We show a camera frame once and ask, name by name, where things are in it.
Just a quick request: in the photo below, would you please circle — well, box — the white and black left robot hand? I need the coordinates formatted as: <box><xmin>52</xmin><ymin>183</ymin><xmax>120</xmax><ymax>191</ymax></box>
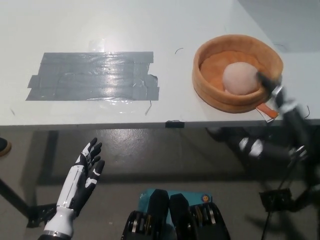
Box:
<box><xmin>44</xmin><ymin>137</ymin><xmax>106</xmax><ymax>236</ymax></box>

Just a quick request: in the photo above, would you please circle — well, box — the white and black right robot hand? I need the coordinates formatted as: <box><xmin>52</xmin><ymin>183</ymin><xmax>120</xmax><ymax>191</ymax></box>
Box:
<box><xmin>236</xmin><ymin>71</ymin><xmax>311</xmax><ymax>164</ymax></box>

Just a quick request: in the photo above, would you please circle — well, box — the pale pink plush dumpling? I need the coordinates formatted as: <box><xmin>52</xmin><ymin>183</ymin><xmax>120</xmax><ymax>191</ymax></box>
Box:
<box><xmin>222</xmin><ymin>62</ymin><xmax>260</xmax><ymax>96</ymax></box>

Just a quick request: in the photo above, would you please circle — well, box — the black metal foot plate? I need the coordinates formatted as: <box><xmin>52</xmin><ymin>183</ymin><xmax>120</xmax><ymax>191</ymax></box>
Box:
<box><xmin>259</xmin><ymin>188</ymin><xmax>294</xmax><ymax>214</ymax></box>

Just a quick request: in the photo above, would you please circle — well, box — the black and teal robot torso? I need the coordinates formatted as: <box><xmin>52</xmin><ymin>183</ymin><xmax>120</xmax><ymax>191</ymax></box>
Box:
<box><xmin>121</xmin><ymin>188</ymin><xmax>231</xmax><ymax>240</ymax></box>

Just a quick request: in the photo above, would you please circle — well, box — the black metal table leg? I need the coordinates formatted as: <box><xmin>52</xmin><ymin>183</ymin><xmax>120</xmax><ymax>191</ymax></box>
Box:
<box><xmin>0</xmin><ymin>173</ymin><xmax>59</xmax><ymax>229</ymax></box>

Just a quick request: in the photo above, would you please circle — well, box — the brown and black shoe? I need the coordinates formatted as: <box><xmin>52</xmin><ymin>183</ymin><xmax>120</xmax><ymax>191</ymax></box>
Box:
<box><xmin>0</xmin><ymin>136</ymin><xmax>12</xmax><ymax>157</ymax></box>

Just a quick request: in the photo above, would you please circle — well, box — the orange plush round basket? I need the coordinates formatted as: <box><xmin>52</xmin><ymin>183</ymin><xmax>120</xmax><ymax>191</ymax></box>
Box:
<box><xmin>192</xmin><ymin>34</ymin><xmax>285</xmax><ymax>123</ymax></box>

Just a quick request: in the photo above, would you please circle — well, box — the grey duct tape patch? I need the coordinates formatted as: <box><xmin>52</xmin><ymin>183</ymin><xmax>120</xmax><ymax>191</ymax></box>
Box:
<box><xmin>25</xmin><ymin>51</ymin><xmax>161</xmax><ymax>102</ymax></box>

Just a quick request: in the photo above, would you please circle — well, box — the thin black cable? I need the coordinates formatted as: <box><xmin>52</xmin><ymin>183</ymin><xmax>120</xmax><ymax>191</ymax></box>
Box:
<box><xmin>261</xmin><ymin>159</ymin><xmax>295</xmax><ymax>240</ymax></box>

